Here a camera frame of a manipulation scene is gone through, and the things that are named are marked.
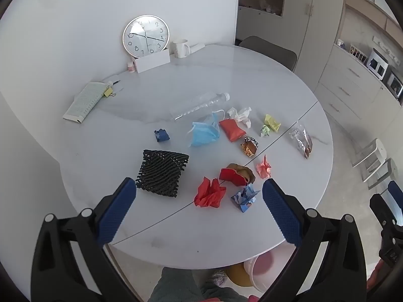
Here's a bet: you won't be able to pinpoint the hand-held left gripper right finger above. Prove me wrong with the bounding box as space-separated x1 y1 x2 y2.
258 178 367 302

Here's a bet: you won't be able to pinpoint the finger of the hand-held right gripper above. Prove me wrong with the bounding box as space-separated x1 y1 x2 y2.
370 193 398 228
388 181 403 208

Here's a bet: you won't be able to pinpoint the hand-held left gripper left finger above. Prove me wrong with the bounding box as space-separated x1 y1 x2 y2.
30 177 141 302

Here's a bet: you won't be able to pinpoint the pink translucent bin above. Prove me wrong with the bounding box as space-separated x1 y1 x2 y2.
244 252 299 291

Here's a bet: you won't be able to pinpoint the brown printed snack packet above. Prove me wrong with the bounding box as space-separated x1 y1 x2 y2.
241 136 259 158

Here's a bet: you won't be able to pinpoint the clear plastic snack wrapper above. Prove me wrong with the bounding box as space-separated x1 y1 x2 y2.
289 124 314 160

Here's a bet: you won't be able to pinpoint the grey stool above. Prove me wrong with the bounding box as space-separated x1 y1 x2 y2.
362 158 399 190

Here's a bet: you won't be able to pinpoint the blue printed folded paper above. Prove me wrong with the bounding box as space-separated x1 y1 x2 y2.
231 185 261 213

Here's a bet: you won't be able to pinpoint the pink crumpled paper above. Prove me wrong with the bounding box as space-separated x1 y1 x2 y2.
256 155 272 179

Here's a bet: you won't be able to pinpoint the white stool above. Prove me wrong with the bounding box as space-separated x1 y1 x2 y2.
352 138 387 168

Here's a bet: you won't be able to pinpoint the black foam net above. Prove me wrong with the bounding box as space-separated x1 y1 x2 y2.
135 149 190 198

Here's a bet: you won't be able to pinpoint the red and brown paper box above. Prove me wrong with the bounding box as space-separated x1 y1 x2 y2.
219 163 255 187

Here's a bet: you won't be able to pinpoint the red crumpled paper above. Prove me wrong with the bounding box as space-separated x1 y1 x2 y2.
193 177 227 209

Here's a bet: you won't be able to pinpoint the brown round object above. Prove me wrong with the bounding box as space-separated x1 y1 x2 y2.
227 262 253 287

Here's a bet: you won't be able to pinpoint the dark blue crumpled paper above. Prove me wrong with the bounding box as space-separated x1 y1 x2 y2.
154 128 171 143

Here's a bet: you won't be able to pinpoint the yellow crumpled paper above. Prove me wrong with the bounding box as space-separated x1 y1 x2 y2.
264 114 281 132

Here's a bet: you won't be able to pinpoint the red packet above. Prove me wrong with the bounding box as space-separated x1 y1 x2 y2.
219 118 247 143

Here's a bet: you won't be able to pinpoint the person's legs grey pants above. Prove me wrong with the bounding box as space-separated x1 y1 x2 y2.
149 267 241 302

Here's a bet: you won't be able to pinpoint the white crumpled tissue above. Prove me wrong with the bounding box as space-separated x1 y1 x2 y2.
227 106 252 128

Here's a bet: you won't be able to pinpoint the black microwave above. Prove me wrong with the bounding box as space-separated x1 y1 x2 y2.
386 68 403 99

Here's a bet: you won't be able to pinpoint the blue face mask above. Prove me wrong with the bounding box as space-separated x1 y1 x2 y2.
187 109 225 148

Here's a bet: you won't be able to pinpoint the pale green notebook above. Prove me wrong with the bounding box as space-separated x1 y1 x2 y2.
62 82 109 123

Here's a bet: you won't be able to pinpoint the white drawer cabinet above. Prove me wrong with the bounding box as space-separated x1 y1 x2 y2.
315 44 392 128

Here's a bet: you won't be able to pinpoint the clear plastic bottle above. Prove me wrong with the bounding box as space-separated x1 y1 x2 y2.
170 91 231 122

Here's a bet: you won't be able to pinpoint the white toaster oven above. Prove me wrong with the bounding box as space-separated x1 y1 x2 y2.
367 48 390 80

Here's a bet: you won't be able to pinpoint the white box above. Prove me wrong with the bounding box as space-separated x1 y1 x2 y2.
131 49 171 74

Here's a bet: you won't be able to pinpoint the grey dining chair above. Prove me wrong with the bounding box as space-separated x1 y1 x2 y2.
239 35 298 72

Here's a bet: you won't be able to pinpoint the white mug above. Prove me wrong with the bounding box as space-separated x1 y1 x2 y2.
172 39 191 59

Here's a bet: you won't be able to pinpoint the round wall clock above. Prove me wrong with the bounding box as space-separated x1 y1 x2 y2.
122 15 171 56

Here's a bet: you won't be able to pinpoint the wooden wall niche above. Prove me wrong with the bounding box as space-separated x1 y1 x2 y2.
238 0 286 17

